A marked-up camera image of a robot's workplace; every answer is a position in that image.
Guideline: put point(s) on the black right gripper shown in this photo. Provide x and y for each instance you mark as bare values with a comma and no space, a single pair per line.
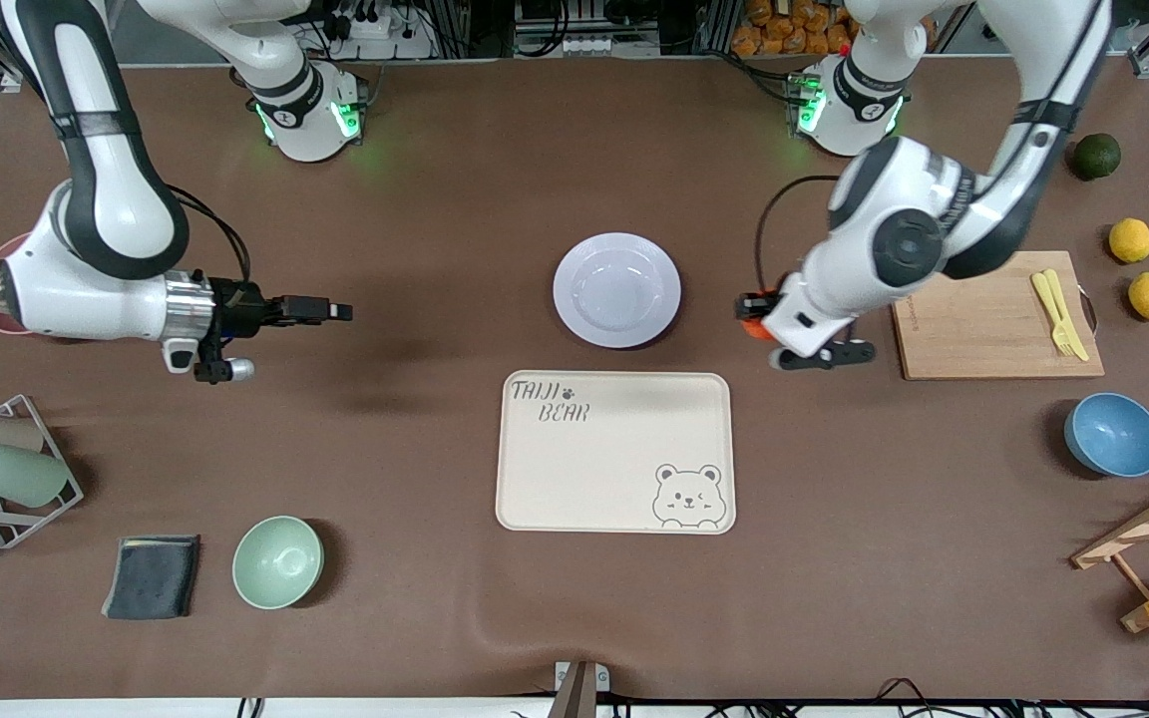
240,306

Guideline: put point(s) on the orange fruit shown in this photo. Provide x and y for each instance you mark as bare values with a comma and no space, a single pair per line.
762,329

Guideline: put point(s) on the pale lavender round plate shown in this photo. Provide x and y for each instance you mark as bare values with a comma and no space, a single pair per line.
616,291

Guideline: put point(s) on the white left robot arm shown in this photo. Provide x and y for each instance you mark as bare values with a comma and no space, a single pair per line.
894,229

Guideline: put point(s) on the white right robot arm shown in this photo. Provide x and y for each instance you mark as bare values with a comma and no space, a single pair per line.
116,199

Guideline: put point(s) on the cream tray with bear print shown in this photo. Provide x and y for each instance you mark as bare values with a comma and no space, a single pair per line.
614,469

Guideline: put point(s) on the wooden cutting board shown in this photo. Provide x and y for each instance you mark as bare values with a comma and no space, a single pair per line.
973,319

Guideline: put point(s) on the mint green bowl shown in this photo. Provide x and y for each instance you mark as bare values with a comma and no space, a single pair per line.
277,563

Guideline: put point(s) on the white power strip with plugs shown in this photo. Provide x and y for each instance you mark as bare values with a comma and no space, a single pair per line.
390,48

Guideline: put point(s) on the pile of brown bread rolls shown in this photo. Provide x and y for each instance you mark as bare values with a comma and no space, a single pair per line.
784,30

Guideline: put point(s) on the yellow plastic fork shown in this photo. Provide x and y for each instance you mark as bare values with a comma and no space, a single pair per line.
1040,289

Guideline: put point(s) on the small white power strip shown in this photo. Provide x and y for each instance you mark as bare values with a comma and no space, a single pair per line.
594,45

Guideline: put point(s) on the folded grey cloth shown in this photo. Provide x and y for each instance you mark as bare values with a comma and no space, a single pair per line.
151,578

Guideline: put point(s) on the mint green cup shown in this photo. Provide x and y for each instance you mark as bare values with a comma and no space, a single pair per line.
16,476

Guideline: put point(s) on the dark green avocado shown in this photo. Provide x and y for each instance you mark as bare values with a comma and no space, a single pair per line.
1097,157

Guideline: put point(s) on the blue bowl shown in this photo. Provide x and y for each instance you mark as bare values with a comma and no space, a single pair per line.
1113,436

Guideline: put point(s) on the wooden drying rack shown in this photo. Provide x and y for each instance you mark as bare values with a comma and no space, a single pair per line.
1143,524

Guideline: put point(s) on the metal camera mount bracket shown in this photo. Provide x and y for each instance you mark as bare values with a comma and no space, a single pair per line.
579,693

